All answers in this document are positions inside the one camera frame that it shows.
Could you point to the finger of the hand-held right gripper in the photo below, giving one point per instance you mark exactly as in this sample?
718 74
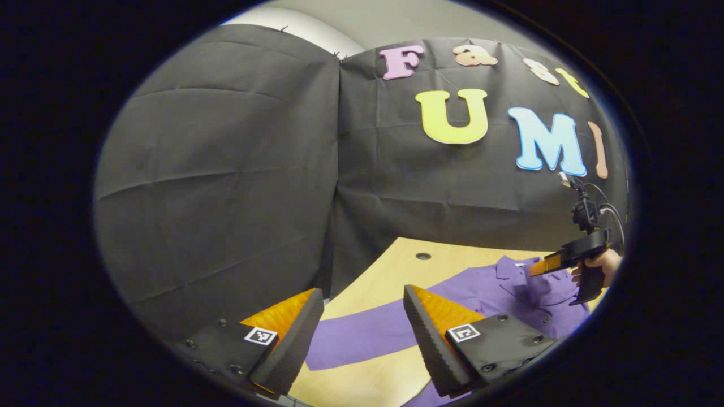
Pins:
546 264

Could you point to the black backdrop cloth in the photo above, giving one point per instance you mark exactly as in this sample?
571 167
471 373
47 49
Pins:
226 169

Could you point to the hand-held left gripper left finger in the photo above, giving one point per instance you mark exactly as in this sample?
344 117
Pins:
291 350

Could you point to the purple collared shirt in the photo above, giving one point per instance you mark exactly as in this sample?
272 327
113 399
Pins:
367 333

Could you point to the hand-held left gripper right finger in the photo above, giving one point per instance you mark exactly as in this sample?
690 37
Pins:
432 345

